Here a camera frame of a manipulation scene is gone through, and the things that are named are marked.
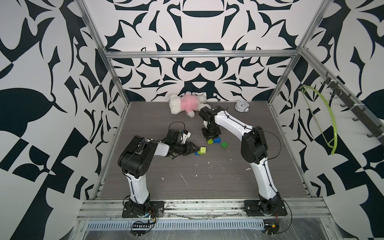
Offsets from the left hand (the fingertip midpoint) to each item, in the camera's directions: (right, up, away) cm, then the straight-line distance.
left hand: (195, 149), depth 94 cm
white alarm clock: (+35, +28, +19) cm, 49 cm away
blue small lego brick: (+1, -2, -3) cm, 4 cm away
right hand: (+8, +8, +1) cm, 11 cm away
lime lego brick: (+2, -1, -5) cm, 5 cm away
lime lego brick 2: (+9, +5, -2) cm, 11 cm away
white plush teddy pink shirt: (-5, +30, +14) cm, 33 cm away
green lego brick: (+18, +3, +1) cm, 18 cm away
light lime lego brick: (+4, +1, -5) cm, 7 cm away
